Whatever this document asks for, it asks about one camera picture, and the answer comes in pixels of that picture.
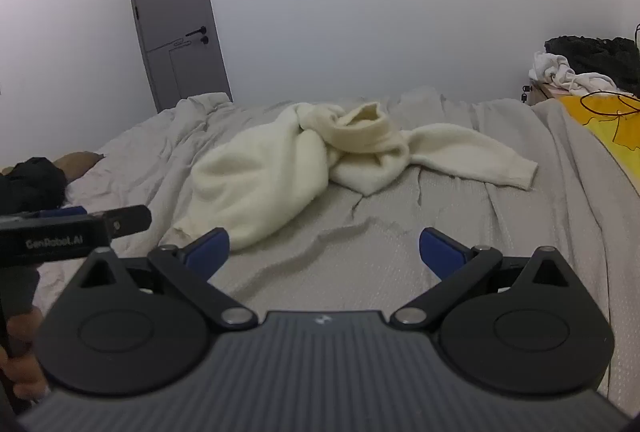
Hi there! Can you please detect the white crumpled cloth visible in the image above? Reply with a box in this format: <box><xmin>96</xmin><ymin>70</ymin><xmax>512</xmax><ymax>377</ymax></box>
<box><xmin>529</xmin><ymin>52</ymin><xmax>618</xmax><ymax>95</ymax></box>

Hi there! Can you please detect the person's left hand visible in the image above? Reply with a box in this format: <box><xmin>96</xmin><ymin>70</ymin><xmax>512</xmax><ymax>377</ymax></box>
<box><xmin>0</xmin><ymin>308</ymin><xmax>49</xmax><ymax>400</ymax></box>

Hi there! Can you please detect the wooden nightstand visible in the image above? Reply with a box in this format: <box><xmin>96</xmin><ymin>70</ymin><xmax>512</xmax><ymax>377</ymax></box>
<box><xmin>521</xmin><ymin>80</ymin><xmax>558</xmax><ymax>106</ymax></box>

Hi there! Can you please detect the grey door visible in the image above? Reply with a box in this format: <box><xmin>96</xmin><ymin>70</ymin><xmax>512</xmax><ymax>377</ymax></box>
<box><xmin>124</xmin><ymin>0</ymin><xmax>233</xmax><ymax>113</ymax></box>

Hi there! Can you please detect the black clothes pile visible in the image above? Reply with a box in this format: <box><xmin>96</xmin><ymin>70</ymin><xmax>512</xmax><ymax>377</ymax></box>
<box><xmin>0</xmin><ymin>157</ymin><xmax>68</xmax><ymax>215</ymax></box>

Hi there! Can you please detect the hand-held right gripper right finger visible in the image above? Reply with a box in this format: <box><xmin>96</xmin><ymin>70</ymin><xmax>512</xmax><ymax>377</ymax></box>
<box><xmin>391</xmin><ymin>227</ymin><xmax>576</xmax><ymax>329</ymax></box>

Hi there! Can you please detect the black fuzzy cloth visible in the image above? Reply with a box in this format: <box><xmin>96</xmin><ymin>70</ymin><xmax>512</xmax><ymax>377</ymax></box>
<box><xmin>544</xmin><ymin>36</ymin><xmax>640</xmax><ymax>93</ymax></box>

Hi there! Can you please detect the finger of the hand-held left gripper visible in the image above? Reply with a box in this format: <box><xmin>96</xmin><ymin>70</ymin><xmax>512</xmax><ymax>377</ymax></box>
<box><xmin>36</xmin><ymin>206</ymin><xmax>89</xmax><ymax>219</ymax></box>
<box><xmin>89</xmin><ymin>206</ymin><xmax>153</xmax><ymax>241</ymax></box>

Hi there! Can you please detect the black cable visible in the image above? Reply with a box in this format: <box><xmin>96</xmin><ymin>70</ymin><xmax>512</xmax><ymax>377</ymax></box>
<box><xmin>580</xmin><ymin>24</ymin><xmax>640</xmax><ymax>147</ymax></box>

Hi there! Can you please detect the cream knit sweater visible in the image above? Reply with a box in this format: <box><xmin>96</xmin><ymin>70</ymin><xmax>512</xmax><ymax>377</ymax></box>
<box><xmin>167</xmin><ymin>100</ymin><xmax>540</xmax><ymax>251</ymax></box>

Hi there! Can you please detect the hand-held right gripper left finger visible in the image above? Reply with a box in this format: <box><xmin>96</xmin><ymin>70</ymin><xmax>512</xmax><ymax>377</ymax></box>
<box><xmin>75</xmin><ymin>228</ymin><xmax>257</xmax><ymax>329</ymax></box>

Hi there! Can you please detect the brown pillow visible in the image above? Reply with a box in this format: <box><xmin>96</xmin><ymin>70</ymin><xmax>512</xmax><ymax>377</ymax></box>
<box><xmin>52</xmin><ymin>152</ymin><xmax>106</xmax><ymax>183</ymax></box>

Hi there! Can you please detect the yellow cloth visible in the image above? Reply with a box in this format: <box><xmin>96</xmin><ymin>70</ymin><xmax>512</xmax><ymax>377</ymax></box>
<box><xmin>557</xmin><ymin>92</ymin><xmax>640</xmax><ymax>185</ymax></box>

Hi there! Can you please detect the grey bed duvet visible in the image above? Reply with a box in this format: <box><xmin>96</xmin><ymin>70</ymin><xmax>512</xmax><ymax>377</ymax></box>
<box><xmin>0</xmin><ymin>86</ymin><xmax>640</xmax><ymax>413</ymax></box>

